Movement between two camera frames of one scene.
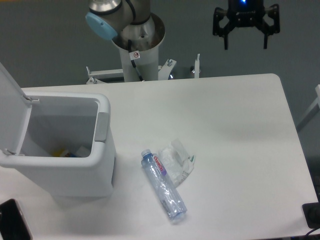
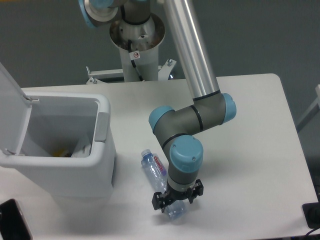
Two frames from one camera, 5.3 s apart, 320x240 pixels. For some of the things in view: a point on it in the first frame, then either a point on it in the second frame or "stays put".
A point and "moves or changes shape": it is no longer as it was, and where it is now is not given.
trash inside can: [83, 152] stays put
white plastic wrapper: [176, 161] moves or changes shape
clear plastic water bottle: [168, 194] stays put
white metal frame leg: [312, 111] stays put
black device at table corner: [312, 213] stays put
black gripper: [245, 13] → [159, 201]
